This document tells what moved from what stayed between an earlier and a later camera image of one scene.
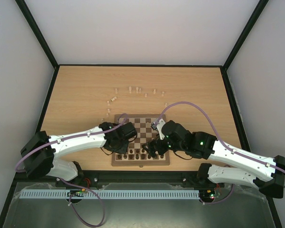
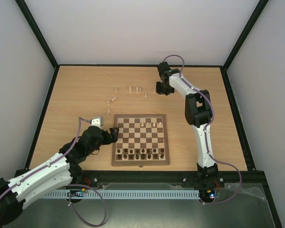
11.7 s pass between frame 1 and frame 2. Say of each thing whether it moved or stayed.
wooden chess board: stayed
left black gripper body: moved
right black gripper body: moved
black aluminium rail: stayed
